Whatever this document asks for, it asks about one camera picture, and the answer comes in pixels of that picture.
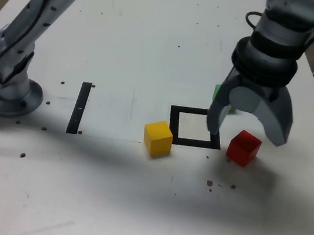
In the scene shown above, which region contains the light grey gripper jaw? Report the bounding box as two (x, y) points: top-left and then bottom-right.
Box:
(222, 77), (300, 149)

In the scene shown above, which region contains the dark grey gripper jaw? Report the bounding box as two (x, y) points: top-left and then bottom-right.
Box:
(204, 63), (249, 140)

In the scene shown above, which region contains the green cube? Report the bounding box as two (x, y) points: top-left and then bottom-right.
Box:
(210, 83), (241, 116)

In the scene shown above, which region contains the red cube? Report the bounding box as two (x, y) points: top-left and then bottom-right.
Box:
(224, 128), (264, 170)

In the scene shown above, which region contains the yellow cube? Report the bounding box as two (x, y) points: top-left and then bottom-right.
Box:
(140, 118), (176, 159)

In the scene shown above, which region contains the black tape square outline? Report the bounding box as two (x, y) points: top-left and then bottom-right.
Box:
(165, 104), (226, 152)

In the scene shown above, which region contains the black tape strip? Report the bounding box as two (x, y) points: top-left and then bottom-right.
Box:
(65, 80), (93, 137)

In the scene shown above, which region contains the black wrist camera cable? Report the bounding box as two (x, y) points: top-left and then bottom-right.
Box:
(243, 9), (265, 32)

